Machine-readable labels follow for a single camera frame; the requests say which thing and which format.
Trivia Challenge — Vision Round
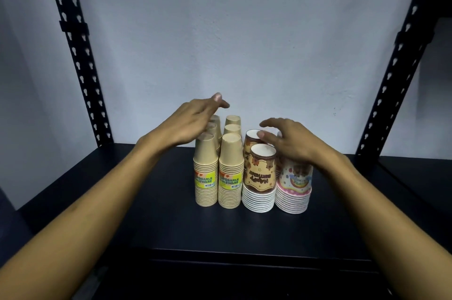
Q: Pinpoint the person's left hand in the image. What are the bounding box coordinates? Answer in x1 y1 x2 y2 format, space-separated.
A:
154 92 231 151

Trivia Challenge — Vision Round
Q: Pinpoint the person's right hand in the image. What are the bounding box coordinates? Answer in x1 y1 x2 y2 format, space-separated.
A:
257 117 331 167

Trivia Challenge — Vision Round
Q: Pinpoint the person's right forearm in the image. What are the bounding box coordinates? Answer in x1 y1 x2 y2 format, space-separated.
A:
315 150 452 300

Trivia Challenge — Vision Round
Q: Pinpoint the person's left forearm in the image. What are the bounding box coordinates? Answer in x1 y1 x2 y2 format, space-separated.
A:
0 131 169 300

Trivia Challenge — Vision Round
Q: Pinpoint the brown printed paper cup stack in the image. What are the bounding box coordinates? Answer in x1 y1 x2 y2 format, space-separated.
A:
243 129 265 161
242 143 277 213

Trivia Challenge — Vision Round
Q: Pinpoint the pink rainbow paper cup stack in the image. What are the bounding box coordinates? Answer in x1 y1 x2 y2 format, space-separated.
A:
275 156 313 214

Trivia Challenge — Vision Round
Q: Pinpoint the black rack shelf board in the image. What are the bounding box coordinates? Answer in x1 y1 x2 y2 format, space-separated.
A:
16 143 452 274

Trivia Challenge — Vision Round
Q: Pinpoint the black perforated metal rack post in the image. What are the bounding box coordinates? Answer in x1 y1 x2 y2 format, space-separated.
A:
44 0 114 147
355 0 446 167

